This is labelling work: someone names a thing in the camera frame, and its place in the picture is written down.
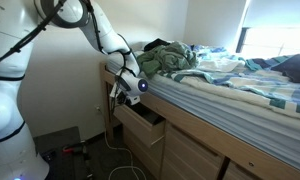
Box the window with bright light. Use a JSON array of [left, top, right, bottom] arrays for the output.
[[236, 0, 300, 58]]

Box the white charging cable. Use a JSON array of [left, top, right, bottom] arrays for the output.
[[104, 131, 147, 180]]

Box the black clothing on bed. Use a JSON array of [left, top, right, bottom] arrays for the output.
[[144, 38, 171, 52]]

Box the blue plaid blanket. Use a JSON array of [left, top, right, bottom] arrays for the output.
[[165, 45, 300, 116]]

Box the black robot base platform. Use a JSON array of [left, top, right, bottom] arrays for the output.
[[34, 127, 88, 180]]

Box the wooden lower left drawer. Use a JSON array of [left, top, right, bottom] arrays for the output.
[[123, 127, 163, 180]]

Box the light wooden drawer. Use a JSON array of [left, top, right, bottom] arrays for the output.
[[114, 105, 165, 147]]

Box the wooden bed frame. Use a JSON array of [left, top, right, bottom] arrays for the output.
[[108, 70, 300, 180]]

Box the wooden middle drawer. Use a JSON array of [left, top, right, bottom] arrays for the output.
[[161, 125, 221, 180]]

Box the green crumpled clothing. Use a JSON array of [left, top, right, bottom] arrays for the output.
[[137, 41, 198, 78]]

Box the dark navy pillow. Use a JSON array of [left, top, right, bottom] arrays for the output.
[[272, 54, 300, 83]]

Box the red and black tool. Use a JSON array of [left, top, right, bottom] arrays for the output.
[[62, 143, 87, 154]]

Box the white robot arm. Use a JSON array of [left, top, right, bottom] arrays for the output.
[[0, 0, 148, 180]]

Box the grey striped mattress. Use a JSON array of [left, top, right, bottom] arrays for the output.
[[106, 49, 300, 174]]

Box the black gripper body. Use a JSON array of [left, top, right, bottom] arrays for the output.
[[110, 87, 137, 105]]

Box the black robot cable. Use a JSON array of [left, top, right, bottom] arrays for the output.
[[0, 0, 138, 111]]

